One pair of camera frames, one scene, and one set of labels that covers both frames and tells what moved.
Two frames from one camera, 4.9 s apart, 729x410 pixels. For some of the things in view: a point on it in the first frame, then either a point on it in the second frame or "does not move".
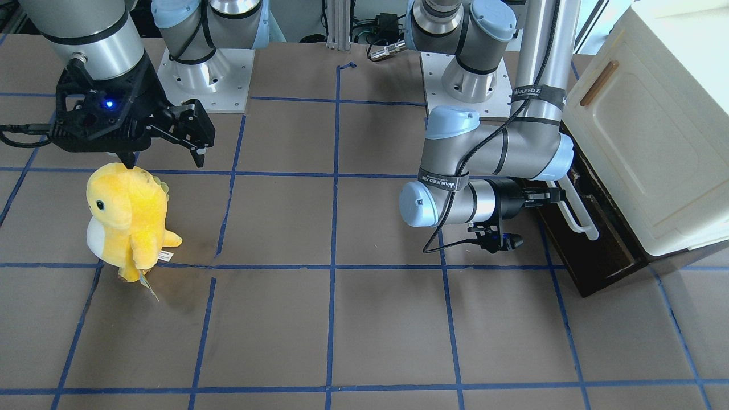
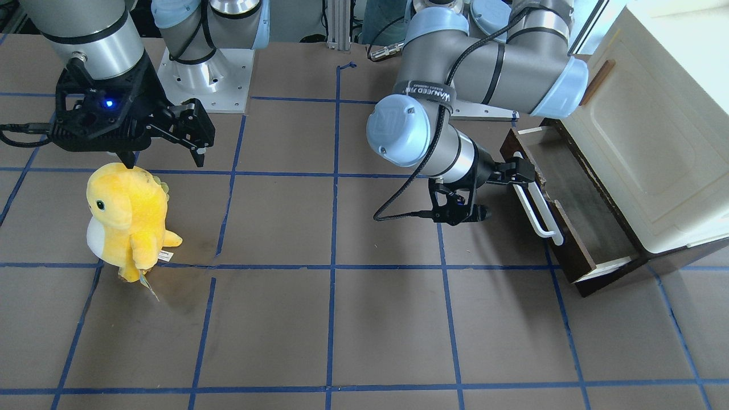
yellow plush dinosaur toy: x=126 y=229 does not move
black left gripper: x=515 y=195 to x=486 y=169
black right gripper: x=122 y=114 does not move
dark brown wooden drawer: x=593 y=265 does not move
